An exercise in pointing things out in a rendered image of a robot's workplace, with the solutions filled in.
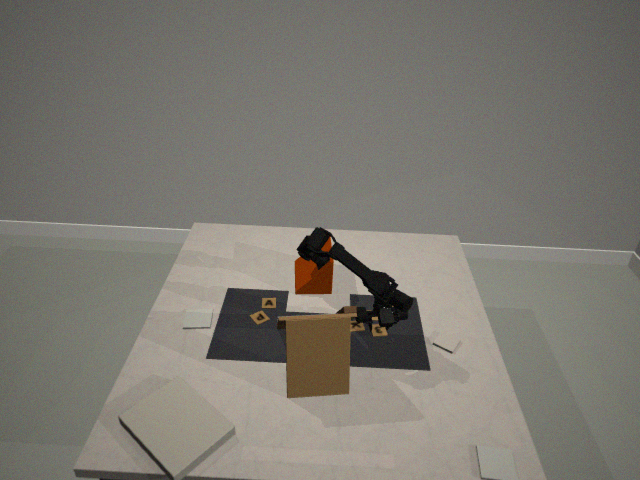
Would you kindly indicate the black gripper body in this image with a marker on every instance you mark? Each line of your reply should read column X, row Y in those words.
column 363, row 316

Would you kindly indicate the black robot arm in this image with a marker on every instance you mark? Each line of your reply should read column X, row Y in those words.
column 377, row 282

